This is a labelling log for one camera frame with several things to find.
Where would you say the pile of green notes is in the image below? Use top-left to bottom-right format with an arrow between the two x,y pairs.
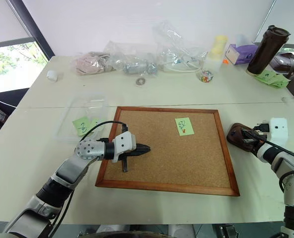
253,69 -> 291,89

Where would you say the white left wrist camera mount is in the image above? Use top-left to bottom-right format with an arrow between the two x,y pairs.
111,131 -> 137,163

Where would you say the black metal bracket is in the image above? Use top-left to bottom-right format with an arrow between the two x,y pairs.
216,224 -> 239,238

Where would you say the tall clear yellow-filled container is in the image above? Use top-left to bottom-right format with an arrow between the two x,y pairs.
203,34 -> 229,73

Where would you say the bag of pink cloth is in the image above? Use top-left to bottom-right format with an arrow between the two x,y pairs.
71,51 -> 113,76

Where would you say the brown leather pouch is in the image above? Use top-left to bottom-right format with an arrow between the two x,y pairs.
226,122 -> 262,153

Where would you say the brown travel tumbler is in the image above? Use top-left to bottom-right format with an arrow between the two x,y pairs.
246,24 -> 292,76

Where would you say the clear bag with white cable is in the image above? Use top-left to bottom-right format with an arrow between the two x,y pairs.
152,21 -> 209,74

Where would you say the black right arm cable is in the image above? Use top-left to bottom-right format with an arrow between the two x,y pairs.
258,138 -> 294,193

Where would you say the clear jar of pushpins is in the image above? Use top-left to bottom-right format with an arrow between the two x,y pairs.
198,69 -> 215,84

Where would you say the purple tissue box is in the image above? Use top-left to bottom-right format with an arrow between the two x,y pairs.
225,34 -> 260,66

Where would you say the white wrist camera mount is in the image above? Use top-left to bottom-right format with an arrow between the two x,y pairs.
111,131 -> 137,163
268,117 -> 289,146

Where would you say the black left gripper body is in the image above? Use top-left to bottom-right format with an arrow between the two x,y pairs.
117,143 -> 141,173

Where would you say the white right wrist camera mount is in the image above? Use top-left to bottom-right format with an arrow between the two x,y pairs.
268,117 -> 289,146

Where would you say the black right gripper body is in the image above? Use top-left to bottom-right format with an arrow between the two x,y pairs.
252,122 -> 271,142

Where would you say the clear bag with silver roll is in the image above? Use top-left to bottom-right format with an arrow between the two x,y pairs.
103,41 -> 160,78

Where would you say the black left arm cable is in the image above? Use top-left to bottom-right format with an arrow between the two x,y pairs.
49,120 -> 129,238

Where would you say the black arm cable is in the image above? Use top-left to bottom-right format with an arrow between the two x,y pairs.
49,120 -> 129,238
258,138 -> 294,193

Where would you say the dark window frame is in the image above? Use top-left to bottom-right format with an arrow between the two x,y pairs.
0,0 -> 56,61

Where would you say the green sticky note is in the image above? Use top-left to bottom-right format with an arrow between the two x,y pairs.
72,116 -> 94,137
174,117 -> 196,136
90,118 -> 101,134

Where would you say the wood-framed cork board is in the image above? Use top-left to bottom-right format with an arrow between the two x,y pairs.
94,106 -> 241,197

